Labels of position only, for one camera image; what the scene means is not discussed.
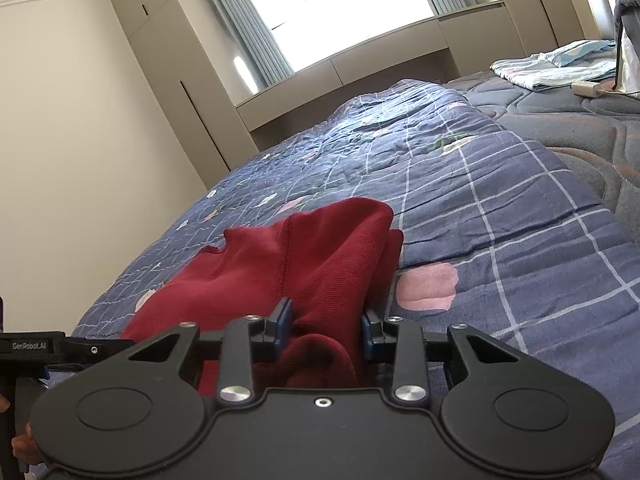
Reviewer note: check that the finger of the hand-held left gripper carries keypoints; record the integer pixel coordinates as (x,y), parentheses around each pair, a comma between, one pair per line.
(95,350)

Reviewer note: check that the red knit sweater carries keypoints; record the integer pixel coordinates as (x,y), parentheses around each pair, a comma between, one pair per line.
(320,270)

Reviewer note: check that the white power adapter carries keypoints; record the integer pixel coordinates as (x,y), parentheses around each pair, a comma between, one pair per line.
(587,88)

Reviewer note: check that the beige tall wardrobe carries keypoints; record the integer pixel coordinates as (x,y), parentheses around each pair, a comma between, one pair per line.
(175,75)
(560,0)

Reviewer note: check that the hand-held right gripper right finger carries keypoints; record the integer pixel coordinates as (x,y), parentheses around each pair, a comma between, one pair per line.
(371,335)

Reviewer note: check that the person's left hand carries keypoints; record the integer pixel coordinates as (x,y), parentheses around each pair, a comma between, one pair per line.
(25,447)

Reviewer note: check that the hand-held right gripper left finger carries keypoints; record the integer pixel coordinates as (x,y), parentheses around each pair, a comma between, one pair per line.
(284,327)

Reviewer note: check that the beige window bench cabinet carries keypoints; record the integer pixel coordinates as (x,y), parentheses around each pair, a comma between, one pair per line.
(350,80)

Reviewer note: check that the blue checked floral blanket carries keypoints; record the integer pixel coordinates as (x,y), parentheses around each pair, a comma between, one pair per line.
(500,240)

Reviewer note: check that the bright window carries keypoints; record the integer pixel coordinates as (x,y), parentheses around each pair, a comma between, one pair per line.
(330,10)

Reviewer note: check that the grey quilted mattress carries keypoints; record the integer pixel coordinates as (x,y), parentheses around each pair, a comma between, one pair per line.
(575,130)

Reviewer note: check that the light floral bed sheet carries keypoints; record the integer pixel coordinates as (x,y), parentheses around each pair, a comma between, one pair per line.
(545,72)

